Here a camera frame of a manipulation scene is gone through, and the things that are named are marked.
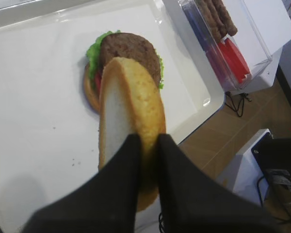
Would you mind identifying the brown patty middle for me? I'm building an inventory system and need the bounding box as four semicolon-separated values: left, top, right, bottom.
205;0;227;38

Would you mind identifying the black cable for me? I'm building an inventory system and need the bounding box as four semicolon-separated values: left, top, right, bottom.
224;91;252;117

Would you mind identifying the white parchment paper sheet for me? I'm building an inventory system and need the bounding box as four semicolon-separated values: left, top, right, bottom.
0;2;213;233

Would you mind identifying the red tomato slice on burger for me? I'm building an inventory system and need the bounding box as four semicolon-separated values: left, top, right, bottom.
94;69;102;92

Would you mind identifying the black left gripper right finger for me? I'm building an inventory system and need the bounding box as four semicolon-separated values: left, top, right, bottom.
158;134;280;233

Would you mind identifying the silver metal baking tray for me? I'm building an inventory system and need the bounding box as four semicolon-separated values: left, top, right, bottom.
0;0;226;226

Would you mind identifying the brown patty on burger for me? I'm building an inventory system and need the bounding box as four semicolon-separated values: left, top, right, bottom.
98;33;162;86

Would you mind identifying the black box with cables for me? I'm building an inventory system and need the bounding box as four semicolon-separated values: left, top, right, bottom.
251;138;291;222

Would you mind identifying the bottom burger bun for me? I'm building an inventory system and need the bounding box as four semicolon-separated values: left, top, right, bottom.
83;63;100;114

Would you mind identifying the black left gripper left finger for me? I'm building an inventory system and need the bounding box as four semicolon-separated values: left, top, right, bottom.
23;134;141;233

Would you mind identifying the sesame top bun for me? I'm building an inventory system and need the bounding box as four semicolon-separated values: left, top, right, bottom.
98;57;166;212

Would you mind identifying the clear patty tomato container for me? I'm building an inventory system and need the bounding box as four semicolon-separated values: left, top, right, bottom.
176;0;272;92

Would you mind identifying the green lettuce leaf on burger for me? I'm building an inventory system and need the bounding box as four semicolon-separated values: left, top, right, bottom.
86;30;164;89

